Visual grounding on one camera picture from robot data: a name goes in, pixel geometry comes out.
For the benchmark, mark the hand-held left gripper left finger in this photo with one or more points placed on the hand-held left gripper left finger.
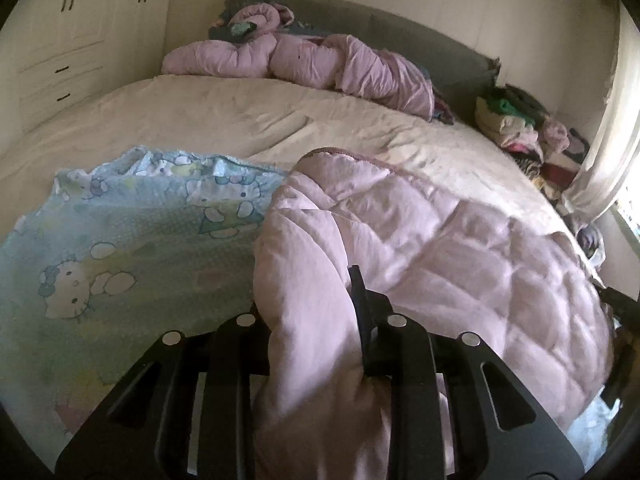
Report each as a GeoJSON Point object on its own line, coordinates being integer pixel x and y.
{"type": "Point", "coordinates": [240, 342]}

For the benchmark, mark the light blue printed blanket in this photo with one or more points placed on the light blue printed blanket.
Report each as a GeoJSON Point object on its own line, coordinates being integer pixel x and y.
{"type": "Point", "coordinates": [125, 240]}

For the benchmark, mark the rolled pink duvet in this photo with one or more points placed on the rolled pink duvet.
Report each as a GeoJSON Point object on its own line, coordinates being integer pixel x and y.
{"type": "Point", "coordinates": [310, 60]}

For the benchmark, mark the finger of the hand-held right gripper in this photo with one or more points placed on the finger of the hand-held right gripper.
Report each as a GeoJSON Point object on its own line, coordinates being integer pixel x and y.
{"type": "Point", "coordinates": [622, 301]}

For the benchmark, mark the pile of mixed clothes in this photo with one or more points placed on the pile of mixed clothes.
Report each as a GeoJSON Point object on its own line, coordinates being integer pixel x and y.
{"type": "Point", "coordinates": [510, 120]}

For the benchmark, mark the cream wardrobe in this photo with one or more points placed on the cream wardrobe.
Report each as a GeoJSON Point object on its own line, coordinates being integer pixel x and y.
{"type": "Point", "coordinates": [75, 35]}

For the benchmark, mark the pink quilted jacket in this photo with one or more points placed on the pink quilted jacket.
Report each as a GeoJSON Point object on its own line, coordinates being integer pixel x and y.
{"type": "Point", "coordinates": [425, 240]}

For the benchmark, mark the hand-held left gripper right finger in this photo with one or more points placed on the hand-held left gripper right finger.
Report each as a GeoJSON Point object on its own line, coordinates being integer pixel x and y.
{"type": "Point", "coordinates": [370, 332]}

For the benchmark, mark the white curtain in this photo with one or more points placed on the white curtain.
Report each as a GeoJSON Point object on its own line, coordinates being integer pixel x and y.
{"type": "Point", "coordinates": [615, 135]}

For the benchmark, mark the dark cloth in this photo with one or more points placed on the dark cloth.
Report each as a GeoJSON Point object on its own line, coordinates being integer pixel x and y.
{"type": "Point", "coordinates": [590, 242]}

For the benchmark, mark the grey headboard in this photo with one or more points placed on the grey headboard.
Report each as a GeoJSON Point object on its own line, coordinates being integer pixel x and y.
{"type": "Point", "coordinates": [400, 35]}

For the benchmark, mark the teal cloth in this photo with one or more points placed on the teal cloth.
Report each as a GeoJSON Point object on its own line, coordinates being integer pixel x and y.
{"type": "Point", "coordinates": [241, 27]}

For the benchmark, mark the bed with beige sheet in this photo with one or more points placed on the bed with beige sheet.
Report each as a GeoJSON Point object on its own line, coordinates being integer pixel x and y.
{"type": "Point", "coordinates": [200, 115]}

